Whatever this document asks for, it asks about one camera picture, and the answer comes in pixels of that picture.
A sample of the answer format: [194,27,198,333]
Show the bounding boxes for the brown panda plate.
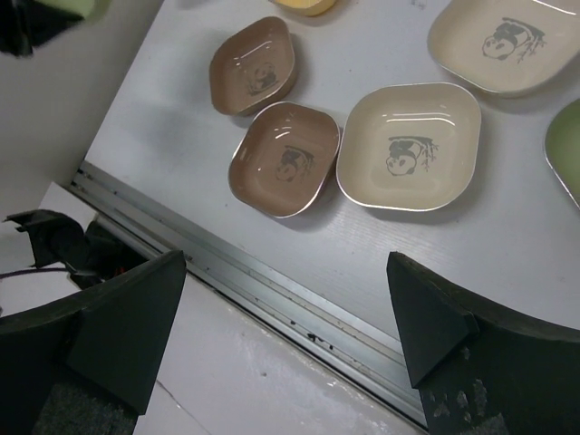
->
[227,101,341,219]
[209,16,298,116]

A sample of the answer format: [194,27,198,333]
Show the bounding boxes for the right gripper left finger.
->
[1,251,186,434]

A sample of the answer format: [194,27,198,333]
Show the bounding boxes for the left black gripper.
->
[1,1,86,57]

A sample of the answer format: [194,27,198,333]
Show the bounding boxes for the yellow panda plate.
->
[271,0,336,17]

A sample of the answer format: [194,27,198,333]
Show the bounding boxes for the cream panda plate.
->
[427,0,579,97]
[336,82,482,212]

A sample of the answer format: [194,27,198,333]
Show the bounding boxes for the green panda plate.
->
[66,0,111,21]
[544,99,579,208]

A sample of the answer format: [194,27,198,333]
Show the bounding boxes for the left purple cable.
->
[0,266,72,280]

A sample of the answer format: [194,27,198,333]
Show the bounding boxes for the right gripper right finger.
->
[386,252,579,434]

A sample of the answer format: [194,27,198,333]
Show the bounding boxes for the cream panda plate lower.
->
[336,82,482,212]

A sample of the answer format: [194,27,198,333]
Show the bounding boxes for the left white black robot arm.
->
[1,1,146,290]

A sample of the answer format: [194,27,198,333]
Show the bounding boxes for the cream panda plate upper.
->
[427,0,579,97]

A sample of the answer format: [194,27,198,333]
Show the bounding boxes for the aluminium rail frame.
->
[70,161,427,429]

